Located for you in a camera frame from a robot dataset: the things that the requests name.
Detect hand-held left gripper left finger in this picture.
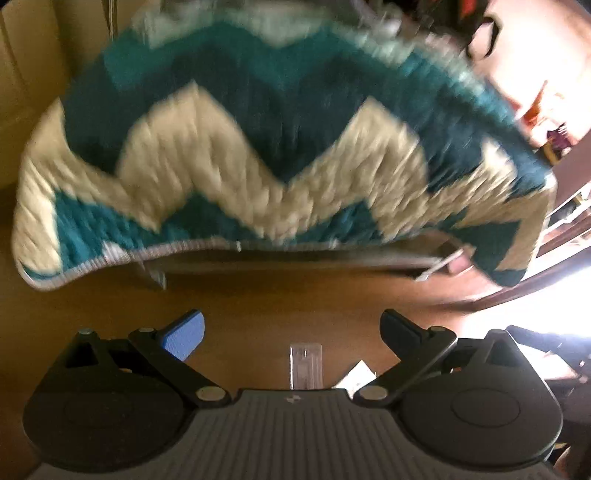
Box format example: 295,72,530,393
44,309,232,410

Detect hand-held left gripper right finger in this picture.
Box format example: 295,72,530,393
352,309,544,408

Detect clear plastic wrapper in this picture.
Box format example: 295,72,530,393
288,342,324,391

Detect white paper scrap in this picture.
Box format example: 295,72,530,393
335,361,377,393

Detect teal zigzag quilted blanket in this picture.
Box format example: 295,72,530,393
11,0,558,292

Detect purple snack packet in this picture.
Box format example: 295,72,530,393
545,122,574,163

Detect orange snack packet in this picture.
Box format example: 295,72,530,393
523,80,556,129

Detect wooden wardrobe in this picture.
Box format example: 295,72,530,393
0,0,122,188

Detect black red backpack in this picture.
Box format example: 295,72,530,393
455,0,509,62

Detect white frame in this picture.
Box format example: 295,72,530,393
136,244,476,291

